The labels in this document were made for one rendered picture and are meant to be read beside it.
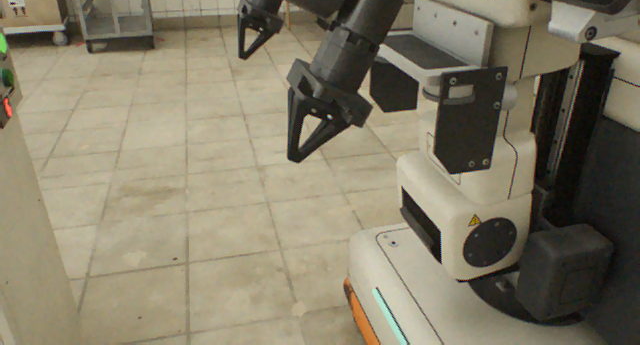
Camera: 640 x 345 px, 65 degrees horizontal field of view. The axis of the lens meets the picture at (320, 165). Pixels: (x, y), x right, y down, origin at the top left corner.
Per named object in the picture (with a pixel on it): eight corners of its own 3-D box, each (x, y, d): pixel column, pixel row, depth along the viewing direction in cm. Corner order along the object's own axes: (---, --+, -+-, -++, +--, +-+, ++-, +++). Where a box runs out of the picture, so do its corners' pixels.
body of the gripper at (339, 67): (311, 101, 48) (346, 30, 46) (287, 71, 56) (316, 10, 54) (366, 124, 51) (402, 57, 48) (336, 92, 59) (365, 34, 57)
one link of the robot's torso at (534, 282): (499, 241, 115) (519, 144, 103) (589, 331, 91) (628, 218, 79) (391, 262, 108) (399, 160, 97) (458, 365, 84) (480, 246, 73)
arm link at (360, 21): (419, -6, 48) (395, -14, 53) (361, -39, 45) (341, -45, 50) (385, 59, 50) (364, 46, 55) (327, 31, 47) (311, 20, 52)
